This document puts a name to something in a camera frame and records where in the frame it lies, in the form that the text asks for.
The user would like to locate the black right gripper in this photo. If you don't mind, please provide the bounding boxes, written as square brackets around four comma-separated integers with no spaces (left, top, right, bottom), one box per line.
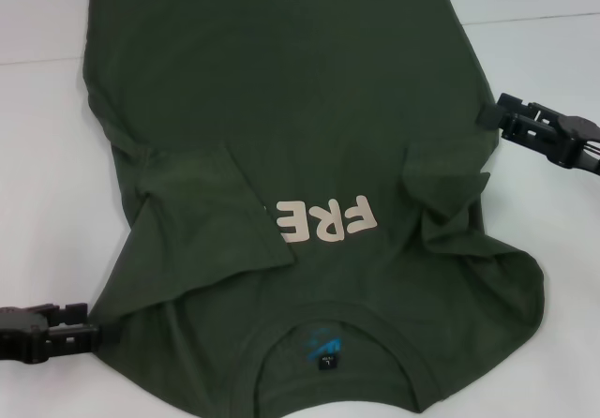
[476,91,600,176]

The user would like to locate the dark green FREE! t-shirt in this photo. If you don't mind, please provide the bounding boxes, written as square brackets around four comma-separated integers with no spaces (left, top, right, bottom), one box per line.
[77,0,548,418]

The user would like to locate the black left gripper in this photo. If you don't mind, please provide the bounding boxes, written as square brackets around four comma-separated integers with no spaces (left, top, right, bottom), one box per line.
[0,301,102,368]

